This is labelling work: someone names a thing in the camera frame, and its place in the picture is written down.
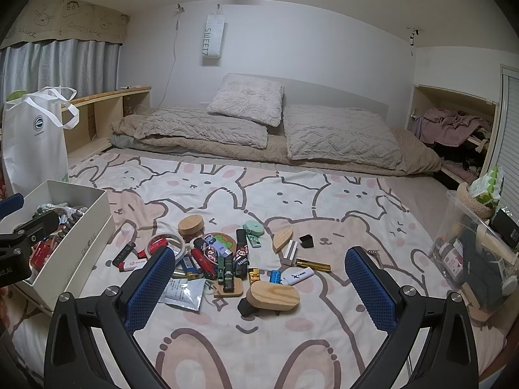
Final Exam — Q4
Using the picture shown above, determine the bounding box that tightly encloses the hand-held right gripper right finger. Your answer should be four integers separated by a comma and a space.
344, 246, 481, 389

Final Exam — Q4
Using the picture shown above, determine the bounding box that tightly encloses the bunny printed blanket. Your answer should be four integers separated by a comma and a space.
8, 148, 507, 389

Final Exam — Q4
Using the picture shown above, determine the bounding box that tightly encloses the green tape measure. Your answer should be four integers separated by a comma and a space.
242, 221, 265, 239

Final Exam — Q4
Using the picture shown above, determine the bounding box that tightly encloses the square wooden coaster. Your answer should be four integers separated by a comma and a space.
213, 279, 245, 297

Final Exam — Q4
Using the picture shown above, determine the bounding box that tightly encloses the round printed coaster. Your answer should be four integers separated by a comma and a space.
204, 232, 237, 257

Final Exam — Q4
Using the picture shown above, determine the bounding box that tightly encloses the clear plastic bin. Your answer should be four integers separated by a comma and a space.
430, 188, 519, 321

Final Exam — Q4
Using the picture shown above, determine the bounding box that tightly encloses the oval wooden board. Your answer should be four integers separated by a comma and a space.
249, 281, 301, 312

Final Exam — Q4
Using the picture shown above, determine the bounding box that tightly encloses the white foil sachet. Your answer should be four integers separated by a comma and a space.
158, 277, 205, 312

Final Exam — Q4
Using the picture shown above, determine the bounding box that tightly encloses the black printed lighter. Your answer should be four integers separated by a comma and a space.
234, 229, 249, 279

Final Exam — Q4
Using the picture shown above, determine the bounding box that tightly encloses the black box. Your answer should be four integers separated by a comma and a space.
490, 207, 519, 250

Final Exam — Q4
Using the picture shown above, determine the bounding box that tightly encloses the wall hook with cord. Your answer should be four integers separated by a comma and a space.
407, 28, 422, 55

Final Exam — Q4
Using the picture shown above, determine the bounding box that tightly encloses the grey curtain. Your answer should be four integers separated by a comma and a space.
0, 38, 121, 104

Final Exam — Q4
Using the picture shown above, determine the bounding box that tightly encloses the white window blind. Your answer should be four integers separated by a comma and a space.
498, 65, 519, 195

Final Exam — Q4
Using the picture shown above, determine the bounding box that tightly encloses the beige cartoon valance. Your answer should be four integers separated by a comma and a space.
0, 0, 130, 48

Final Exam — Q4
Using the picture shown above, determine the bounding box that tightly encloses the grey headboard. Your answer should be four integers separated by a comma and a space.
222, 73, 392, 128

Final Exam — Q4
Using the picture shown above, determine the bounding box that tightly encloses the beige fuzzy basket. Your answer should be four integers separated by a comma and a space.
457, 182, 493, 219

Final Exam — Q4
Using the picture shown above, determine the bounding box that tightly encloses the beige duvet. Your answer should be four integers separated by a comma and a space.
110, 113, 442, 177

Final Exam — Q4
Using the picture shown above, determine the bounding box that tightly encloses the green tissue pack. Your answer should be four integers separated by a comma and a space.
472, 166, 504, 207

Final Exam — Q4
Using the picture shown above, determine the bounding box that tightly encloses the grey folded sheet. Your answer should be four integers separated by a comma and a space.
109, 133, 195, 155

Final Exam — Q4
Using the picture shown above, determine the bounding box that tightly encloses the green black lighter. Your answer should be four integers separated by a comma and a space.
217, 253, 236, 292

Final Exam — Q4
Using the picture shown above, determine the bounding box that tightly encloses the white hanging paper bag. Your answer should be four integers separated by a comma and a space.
201, 3, 225, 66

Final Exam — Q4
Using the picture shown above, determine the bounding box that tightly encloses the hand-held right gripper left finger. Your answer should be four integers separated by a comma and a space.
44, 246, 176, 389

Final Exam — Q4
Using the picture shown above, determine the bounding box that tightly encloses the gold bar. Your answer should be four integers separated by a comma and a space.
295, 258, 331, 273

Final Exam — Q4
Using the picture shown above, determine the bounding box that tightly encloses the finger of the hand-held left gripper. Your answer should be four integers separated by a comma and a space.
0, 194, 24, 221
0, 209, 61, 248

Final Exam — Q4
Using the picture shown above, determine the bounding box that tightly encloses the leaf shaped wooden piece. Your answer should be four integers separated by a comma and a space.
272, 227, 293, 254

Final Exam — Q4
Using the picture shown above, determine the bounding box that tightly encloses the white cardboard box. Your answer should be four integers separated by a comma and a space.
8, 179, 116, 312

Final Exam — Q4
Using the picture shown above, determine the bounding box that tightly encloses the hanging white cable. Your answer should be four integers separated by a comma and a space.
156, 4, 185, 108

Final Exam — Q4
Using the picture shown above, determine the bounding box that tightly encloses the wooden bedside shelf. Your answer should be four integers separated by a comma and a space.
61, 86, 152, 157

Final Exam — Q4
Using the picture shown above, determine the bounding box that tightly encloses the clear tape roll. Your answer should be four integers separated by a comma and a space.
147, 233, 188, 261

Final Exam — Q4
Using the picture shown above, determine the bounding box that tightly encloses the wooden wall cabinet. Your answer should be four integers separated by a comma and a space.
406, 84, 499, 187

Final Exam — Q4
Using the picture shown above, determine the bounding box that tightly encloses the black usb hub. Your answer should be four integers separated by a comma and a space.
112, 242, 136, 266

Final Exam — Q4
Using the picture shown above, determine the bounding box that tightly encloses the quilted beige pillow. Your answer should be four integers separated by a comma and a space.
283, 104, 407, 172
134, 106, 269, 149

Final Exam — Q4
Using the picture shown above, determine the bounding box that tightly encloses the fluffy beige pillow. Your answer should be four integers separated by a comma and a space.
207, 77, 285, 127

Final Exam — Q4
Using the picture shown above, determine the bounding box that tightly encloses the pink clothes pile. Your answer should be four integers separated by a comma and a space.
411, 107, 493, 148

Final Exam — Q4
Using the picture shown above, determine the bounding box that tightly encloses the white usb stick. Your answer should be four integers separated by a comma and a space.
281, 266, 315, 286

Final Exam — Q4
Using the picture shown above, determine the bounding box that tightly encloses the white tote bag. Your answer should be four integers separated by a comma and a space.
2, 86, 79, 195

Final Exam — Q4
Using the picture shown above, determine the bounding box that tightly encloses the round wooden lid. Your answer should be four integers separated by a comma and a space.
177, 215, 205, 238

